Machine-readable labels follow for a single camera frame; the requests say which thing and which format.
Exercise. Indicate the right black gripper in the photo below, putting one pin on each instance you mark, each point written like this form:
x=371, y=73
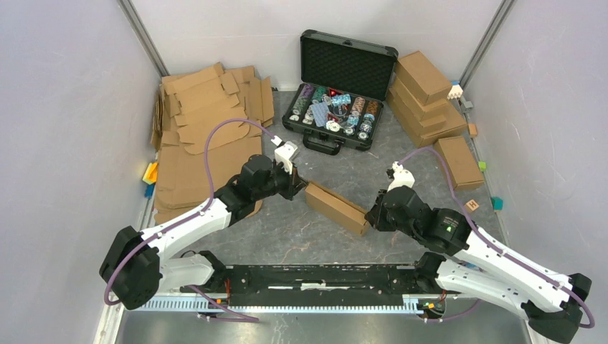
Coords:
x=374, y=217

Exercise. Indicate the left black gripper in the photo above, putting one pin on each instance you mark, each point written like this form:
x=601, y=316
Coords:
x=295, y=183

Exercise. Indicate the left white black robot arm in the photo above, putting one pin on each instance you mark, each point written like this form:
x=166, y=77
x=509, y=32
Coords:
x=141, y=263

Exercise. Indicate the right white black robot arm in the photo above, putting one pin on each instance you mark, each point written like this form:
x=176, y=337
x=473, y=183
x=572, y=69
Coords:
x=462, y=257

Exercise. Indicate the single folded cardboard box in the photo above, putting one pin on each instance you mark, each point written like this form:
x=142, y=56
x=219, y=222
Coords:
x=464, y=170

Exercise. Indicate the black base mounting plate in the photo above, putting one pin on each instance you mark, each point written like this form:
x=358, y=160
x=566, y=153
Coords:
x=324, y=285

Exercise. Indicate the wooden letter H block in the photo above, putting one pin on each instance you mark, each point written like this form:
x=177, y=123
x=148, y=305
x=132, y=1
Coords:
x=471, y=206

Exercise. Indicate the black poker chip case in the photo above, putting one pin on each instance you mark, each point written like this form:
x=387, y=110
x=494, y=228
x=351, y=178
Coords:
x=340, y=100

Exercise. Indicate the teal cube block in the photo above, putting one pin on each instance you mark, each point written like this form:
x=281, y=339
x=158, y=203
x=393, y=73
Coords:
x=497, y=203

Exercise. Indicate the small wooden cube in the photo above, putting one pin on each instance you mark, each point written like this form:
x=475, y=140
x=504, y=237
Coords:
x=472, y=130

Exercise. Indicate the stack of flat cardboard blanks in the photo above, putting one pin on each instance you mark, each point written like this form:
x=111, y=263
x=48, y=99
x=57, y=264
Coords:
x=206, y=125

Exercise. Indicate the white blue toy brick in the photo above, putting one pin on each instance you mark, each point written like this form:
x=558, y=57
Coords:
x=455, y=92

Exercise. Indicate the orange yellow toy block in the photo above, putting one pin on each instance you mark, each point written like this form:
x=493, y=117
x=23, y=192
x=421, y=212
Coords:
x=151, y=173

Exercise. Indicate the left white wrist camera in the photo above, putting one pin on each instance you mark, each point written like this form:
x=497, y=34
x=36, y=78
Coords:
x=284, y=153

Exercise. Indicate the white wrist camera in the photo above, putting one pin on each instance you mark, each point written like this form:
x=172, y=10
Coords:
x=399, y=176
x=284, y=153

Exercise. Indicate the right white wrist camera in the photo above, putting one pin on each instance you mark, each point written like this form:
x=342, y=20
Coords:
x=399, y=176

